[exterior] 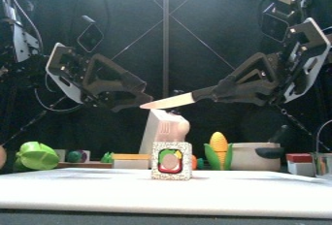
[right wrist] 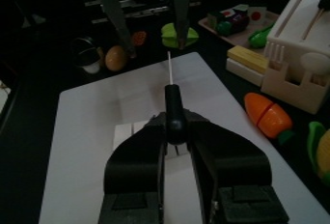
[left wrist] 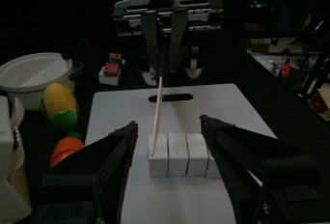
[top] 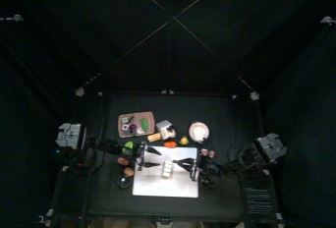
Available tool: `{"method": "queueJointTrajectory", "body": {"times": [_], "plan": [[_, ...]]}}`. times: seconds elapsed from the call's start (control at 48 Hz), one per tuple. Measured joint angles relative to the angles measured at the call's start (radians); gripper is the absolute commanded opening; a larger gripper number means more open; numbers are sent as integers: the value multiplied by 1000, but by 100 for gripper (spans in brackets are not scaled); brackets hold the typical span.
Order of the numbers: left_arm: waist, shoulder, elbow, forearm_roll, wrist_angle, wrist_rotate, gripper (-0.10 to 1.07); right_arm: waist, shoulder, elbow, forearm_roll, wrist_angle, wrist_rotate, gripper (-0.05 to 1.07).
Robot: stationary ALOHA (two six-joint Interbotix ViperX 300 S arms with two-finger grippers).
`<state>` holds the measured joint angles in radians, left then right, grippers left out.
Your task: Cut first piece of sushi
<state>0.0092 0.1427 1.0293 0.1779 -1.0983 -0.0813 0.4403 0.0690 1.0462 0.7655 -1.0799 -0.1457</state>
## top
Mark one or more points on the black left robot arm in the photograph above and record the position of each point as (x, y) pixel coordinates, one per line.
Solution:
(70, 135)

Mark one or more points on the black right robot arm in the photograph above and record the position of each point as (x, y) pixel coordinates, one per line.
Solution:
(271, 146)

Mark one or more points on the white toy sushi roll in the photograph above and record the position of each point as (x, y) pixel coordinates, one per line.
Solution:
(168, 168)

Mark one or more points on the small pink toy piece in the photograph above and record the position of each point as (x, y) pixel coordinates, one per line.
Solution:
(204, 152)
(211, 154)

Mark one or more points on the grey white sushi piece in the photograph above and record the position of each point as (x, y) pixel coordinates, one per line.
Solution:
(127, 119)
(126, 127)

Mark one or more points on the orange brown toy food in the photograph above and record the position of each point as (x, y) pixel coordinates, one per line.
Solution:
(123, 161)

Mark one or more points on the yellow toy cheese block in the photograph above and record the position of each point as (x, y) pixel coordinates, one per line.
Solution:
(154, 137)

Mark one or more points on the orange toy tomato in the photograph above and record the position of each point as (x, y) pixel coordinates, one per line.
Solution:
(170, 144)

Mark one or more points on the light green toy vegetable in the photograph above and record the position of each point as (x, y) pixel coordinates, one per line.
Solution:
(128, 145)

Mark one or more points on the small black bowl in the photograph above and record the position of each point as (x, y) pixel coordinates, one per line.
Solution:
(124, 181)
(207, 182)

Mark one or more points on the light orange toy food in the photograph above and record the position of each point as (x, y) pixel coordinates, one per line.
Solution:
(128, 171)

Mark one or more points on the yellow toy pear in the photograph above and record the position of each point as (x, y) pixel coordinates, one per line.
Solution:
(184, 140)

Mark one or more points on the white cutting board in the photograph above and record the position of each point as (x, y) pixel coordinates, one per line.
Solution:
(166, 182)

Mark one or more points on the grey white toy box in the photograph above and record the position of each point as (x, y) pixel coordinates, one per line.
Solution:
(164, 126)

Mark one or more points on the purple toy eggplant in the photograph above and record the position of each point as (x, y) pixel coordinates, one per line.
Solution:
(132, 128)

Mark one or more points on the green toy cucumber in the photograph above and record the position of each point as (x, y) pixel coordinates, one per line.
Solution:
(144, 123)

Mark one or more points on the pink white plate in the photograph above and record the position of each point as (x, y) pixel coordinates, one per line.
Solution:
(199, 131)

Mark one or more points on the pink tray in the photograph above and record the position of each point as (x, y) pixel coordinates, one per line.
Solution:
(151, 117)

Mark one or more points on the black printed label sheet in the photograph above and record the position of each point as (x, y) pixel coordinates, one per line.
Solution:
(258, 200)

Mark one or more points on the grey frame corner bracket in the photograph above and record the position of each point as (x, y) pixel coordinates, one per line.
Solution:
(18, 17)
(79, 91)
(327, 19)
(255, 95)

